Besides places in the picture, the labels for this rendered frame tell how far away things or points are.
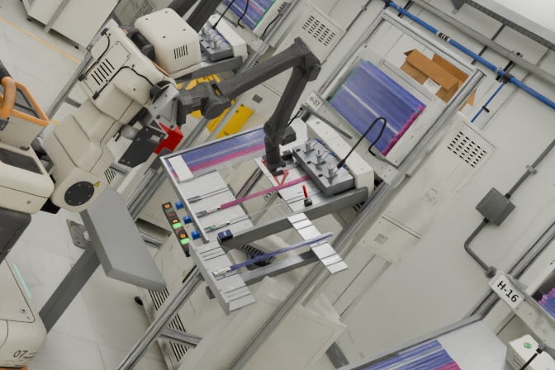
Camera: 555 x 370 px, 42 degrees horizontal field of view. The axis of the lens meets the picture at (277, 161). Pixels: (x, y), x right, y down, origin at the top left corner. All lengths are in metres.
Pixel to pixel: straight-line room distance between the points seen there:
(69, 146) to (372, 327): 2.77
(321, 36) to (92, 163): 2.24
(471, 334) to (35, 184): 1.47
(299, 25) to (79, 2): 3.45
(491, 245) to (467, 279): 0.25
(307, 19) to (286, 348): 1.90
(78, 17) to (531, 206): 4.70
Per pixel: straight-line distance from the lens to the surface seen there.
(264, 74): 2.35
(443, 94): 3.47
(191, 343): 3.10
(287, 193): 3.03
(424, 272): 4.59
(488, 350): 2.49
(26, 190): 2.16
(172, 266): 3.54
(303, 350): 3.48
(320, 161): 3.08
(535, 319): 2.46
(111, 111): 2.36
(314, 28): 4.30
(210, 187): 3.13
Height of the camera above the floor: 1.65
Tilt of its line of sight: 11 degrees down
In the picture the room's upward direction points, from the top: 38 degrees clockwise
